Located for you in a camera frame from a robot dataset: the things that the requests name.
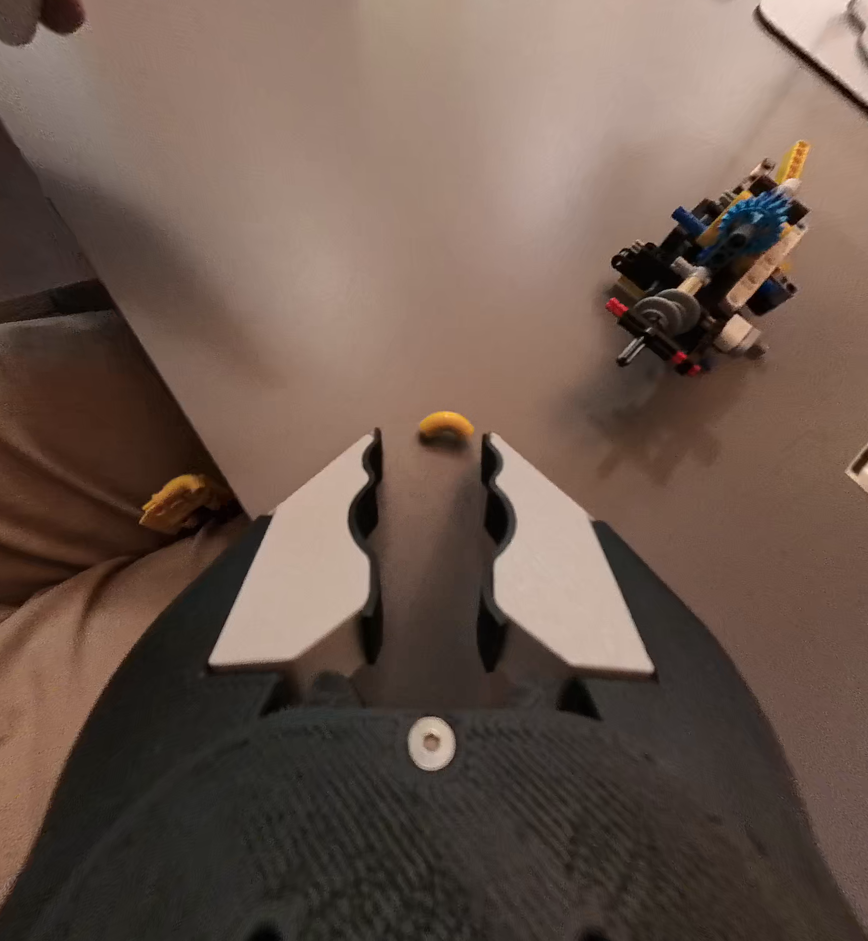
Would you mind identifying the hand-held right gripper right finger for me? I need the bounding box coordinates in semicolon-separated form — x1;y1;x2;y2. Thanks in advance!
477;432;657;707

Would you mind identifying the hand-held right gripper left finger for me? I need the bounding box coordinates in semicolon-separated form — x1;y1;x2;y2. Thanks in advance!
208;428;385;703

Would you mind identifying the yellow lego panel piece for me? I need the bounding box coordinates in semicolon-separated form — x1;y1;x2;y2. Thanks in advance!
139;474;218;532

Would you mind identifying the yellow curved lego piece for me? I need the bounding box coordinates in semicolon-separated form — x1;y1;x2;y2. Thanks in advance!
417;410;475;446

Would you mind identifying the partly built lego vehicle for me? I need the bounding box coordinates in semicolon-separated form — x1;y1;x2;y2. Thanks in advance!
605;140;813;377

